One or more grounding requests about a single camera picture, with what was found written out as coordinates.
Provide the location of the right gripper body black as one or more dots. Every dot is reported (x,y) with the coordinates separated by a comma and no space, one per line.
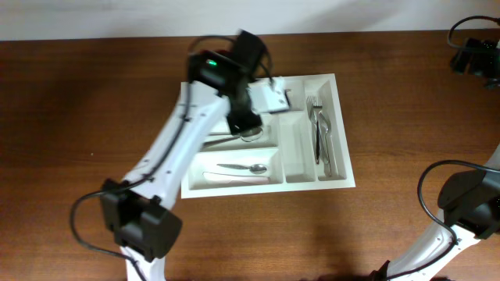
(486,62)

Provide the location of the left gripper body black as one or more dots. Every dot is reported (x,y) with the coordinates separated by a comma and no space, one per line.
(244,118)

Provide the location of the large steel spoon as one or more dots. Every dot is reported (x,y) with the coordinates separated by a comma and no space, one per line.
(211,143)
(251,133)

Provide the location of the small steel teaspoon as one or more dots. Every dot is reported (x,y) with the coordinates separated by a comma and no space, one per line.
(255,168)

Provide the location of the white plastic knife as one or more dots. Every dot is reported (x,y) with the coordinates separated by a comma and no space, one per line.
(227,179)

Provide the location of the steel fork dark handle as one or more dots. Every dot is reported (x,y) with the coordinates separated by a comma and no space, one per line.
(317,135)

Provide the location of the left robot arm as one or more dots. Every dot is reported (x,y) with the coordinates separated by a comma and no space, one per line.
(137,210)

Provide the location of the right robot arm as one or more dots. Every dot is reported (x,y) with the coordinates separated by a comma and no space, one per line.
(468,212)

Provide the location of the white plastic cutlery tray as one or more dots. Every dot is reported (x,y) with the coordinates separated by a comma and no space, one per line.
(286,148)

